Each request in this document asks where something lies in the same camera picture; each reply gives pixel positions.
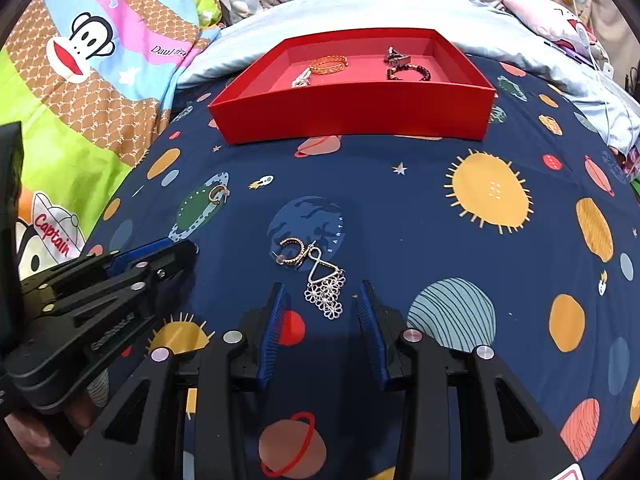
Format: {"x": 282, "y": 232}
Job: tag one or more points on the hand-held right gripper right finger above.
{"x": 372, "y": 345}

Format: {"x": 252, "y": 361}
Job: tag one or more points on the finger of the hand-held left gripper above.
{"x": 140, "y": 255}
{"x": 115, "y": 305}

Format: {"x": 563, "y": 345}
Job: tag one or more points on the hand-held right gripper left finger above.
{"x": 270, "y": 345}

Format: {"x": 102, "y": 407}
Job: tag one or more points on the silver flower drop earring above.
{"x": 325, "y": 295}

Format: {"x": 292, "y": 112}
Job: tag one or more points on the gold hoop earring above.
{"x": 301, "y": 252}
{"x": 214, "y": 195}

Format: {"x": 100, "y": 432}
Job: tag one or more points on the red cardboard box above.
{"x": 350, "y": 115}

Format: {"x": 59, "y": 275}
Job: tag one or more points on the gold bangle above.
{"x": 314, "y": 65}

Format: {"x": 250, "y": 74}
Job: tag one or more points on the person's left hand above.
{"x": 35, "y": 442}

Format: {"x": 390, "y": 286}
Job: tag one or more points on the navy planet print blanket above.
{"x": 400, "y": 220}

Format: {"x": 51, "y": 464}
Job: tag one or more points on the colourful monkey print quilt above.
{"x": 100, "y": 100}

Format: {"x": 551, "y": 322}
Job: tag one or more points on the light blue pillow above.
{"x": 375, "y": 10}

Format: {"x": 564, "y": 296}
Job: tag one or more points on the purple smartphone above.
{"x": 575, "y": 54}

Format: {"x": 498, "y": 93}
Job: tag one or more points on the pink cartoon pillow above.
{"x": 540, "y": 15}

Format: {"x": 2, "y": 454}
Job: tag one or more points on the dark metal chair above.
{"x": 634, "y": 80}

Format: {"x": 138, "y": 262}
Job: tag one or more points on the beige curtain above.
{"x": 615, "y": 25}

